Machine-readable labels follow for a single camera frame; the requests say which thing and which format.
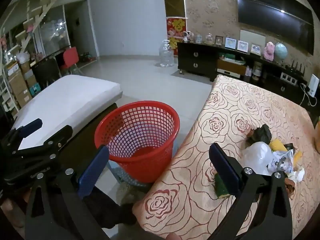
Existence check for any red festive poster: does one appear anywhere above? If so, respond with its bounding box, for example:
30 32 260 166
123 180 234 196
166 17 187 56

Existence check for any black tv cabinet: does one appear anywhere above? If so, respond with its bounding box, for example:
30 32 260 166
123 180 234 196
177 42 319 112

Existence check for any pink plush toy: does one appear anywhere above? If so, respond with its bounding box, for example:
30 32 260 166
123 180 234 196
263 42 275 61

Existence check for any rose pattern tablecloth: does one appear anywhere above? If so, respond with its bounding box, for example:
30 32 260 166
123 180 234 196
133 75 319 239

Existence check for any white tissue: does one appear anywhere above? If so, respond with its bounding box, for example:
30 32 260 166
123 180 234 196
287 167 305 184

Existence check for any black wall television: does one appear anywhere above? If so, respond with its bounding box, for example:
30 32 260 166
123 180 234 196
237 0 315 55

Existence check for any light blue globe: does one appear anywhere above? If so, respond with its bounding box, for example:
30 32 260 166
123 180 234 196
274 42 288 61

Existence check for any clear large water jug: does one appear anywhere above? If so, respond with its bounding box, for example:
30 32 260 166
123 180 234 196
159 40 174 67

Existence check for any green yellow sponge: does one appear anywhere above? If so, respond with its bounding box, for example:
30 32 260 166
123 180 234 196
214 173 230 199

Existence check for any yellow foam fruit net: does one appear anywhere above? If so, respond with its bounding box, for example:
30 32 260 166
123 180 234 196
269 138 287 152

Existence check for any large black bag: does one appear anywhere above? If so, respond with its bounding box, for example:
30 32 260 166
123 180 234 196
247 124 272 145

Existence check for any red plastic mesh basket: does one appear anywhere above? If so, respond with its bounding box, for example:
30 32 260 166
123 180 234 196
94 101 180 184

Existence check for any brown paper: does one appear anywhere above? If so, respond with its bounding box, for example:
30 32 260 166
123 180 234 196
284 178 295 198

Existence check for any clear plastic bag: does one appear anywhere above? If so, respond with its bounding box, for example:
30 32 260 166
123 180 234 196
241 141 273 176

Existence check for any cartoon printed snack bag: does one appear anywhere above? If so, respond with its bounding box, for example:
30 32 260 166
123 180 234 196
267 150 293 173

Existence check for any red chair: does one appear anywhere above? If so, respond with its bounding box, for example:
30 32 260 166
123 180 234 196
61 47 79 70

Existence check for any white router box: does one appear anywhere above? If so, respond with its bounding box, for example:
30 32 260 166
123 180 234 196
308 74 319 98

